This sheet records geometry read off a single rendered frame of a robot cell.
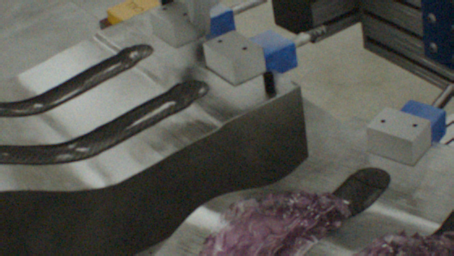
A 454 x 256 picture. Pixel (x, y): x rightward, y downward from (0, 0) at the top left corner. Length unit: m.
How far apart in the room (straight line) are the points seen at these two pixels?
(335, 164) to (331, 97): 1.69
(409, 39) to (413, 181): 0.48
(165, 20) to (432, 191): 0.35
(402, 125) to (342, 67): 1.83
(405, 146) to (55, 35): 0.62
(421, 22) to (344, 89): 1.34
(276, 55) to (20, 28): 0.53
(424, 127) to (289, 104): 0.14
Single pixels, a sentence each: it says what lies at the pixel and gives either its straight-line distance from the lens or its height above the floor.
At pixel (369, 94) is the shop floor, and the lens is 2.49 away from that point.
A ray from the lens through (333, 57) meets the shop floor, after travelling 2.68.
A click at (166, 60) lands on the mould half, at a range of 0.92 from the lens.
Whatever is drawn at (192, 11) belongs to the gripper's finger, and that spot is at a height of 0.93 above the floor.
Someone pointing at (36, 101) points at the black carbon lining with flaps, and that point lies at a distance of 0.93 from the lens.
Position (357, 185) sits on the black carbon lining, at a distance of 0.78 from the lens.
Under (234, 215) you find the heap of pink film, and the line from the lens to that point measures 0.65.
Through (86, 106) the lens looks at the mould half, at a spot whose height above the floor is 0.88.
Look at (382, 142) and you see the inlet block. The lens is 0.80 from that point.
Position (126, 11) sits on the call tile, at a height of 0.84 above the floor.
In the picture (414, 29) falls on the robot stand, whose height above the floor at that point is 0.76.
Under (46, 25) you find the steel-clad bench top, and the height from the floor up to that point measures 0.80.
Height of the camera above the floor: 1.33
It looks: 33 degrees down
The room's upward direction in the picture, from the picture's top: 10 degrees counter-clockwise
